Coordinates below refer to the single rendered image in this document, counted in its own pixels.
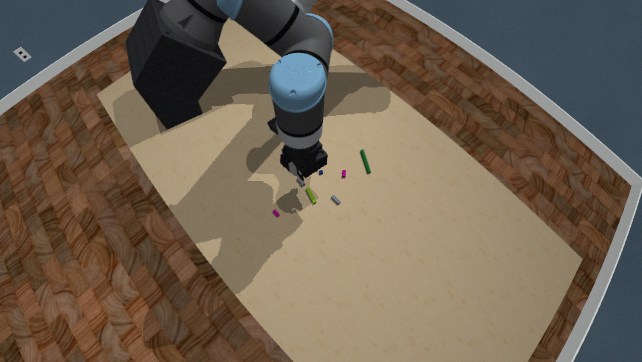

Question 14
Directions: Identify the dark green rod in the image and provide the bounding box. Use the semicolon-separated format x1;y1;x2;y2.
360;149;371;174

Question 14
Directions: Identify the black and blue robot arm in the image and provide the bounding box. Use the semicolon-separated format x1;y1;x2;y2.
160;0;333;149

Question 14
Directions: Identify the lime green rod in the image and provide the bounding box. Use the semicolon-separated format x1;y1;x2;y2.
306;187;317;204

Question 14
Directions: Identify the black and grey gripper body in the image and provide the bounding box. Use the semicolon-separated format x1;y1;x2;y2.
282;141;328;181

